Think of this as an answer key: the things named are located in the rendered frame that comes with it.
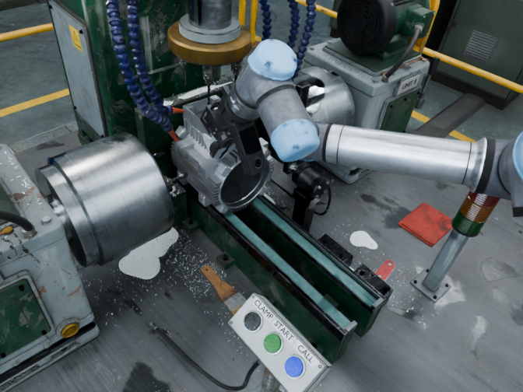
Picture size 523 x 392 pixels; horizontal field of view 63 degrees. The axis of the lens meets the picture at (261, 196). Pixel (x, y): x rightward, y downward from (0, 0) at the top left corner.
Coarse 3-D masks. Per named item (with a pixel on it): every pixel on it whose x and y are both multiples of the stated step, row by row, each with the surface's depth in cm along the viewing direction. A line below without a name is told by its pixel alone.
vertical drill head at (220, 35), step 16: (192, 0) 84; (208, 0) 82; (224, 0) 84; (192, 16) 86; (208, 16) 85; (224, 16) 86; (176, 32) 89; (192, 32) 86; (208, 32) 85; (224, 32) 86; (240, 32) 92; (176, 48) 87; (192, 48) 85; (208, 48) 85; (224, 48) 86; (240, 48) 88; (208, 64) 87; (224, 64) 88; (240, 64) 95; (208, 80) 91; (208, 96) 95
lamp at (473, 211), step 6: (468, 198) 92; (462, 204) 94; (468, 204) 92; (474, 204) 90; (462, 210) 94; (468, 210) 92; (474, 210) 91; (480, 210) 90; (486, 210) 90; (492, 210) 91; (468, 216) 93; (474, 216) 92; (480, 216) 91; (486, 216) 91
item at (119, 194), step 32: (64, 160) 82; (96, 160) 83; (128, 160) 85; (64, 192) 79; (96, 192) 80; (128, 192) 83; (160, 192) 87; (64, 224) 83; (96, 224) 80; (128, 224) 84; (160, 224) 90; (96, 256) 85
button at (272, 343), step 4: (268, 336) 69; (272, 336) 68; (276, 336) 68; (264, 340) 69; (268, 340) 68; (272, 340) 68; (276, 340) 68; (280, 340) 68; (264, 344) 69; (268, 344) 68; (272, 344) 68; (276, 344) 68; (280, 344) 68; (268, 348) 68; (272, 348) 68; (276, 348) 67; (272, 352) 68
